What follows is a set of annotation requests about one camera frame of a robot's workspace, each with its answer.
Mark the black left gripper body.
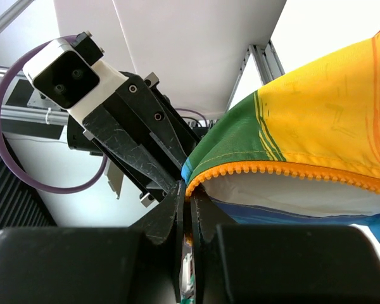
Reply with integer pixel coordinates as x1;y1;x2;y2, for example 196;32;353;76
67;73;201;201

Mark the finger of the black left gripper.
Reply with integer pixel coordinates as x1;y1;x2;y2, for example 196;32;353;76
115;79;189;173
82;106;176;193

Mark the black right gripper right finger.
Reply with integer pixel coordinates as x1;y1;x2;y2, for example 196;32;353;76
190;188;241;303

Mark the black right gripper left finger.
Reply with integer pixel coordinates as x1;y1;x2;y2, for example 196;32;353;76
128;181;186;303

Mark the rainbow striped jacket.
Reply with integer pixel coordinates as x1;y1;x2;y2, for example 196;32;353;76
182;31;380;243

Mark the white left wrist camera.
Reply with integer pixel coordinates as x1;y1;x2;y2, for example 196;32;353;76
22;31;128;125

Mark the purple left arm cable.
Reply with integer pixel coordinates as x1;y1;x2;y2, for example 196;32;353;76
0;34;108;194

